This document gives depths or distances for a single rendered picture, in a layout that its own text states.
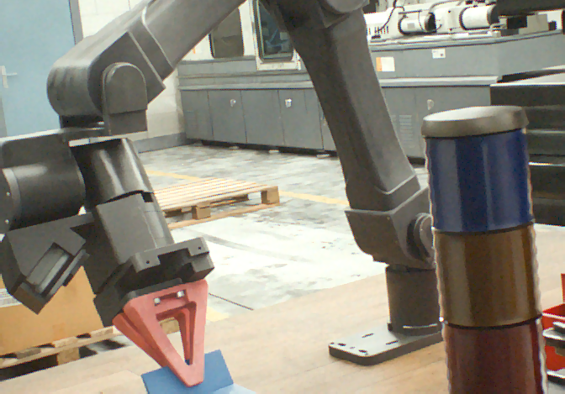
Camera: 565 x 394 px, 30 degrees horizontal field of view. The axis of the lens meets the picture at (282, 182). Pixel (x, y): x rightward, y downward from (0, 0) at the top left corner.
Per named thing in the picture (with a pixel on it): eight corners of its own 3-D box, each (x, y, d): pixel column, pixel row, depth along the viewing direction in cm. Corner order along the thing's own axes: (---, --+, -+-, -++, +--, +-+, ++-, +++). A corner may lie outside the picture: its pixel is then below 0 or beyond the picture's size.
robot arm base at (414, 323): (507, 244, 112) (462, 238, 118) (357, 288, 101) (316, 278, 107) (514, 317, 113) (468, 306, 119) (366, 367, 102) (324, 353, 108)
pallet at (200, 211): (213, 194, 824) (212, 176, 822) (281, 205, 739) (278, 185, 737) (69, 224, 764) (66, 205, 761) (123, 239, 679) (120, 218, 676)
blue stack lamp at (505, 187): (483, 206, 42) (476, 123, 41) (557, 214, 39) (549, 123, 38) (409, 225, 40) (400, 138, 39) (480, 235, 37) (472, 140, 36)
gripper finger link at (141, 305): (166, 390, 77) (121, 274, 80) (134, 415, 83) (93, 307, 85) (244, 363, 81) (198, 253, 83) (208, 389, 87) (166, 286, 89)
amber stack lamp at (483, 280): (491, 291, 42) (483, 210, 42) (564, 307, 39) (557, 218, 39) (419, 315, 40) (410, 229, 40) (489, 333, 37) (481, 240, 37)
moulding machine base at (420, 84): (183, 146, 1222) (172, 62, 1207) (260, 133, 1270) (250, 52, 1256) (505, 176, 744) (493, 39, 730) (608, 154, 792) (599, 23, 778)
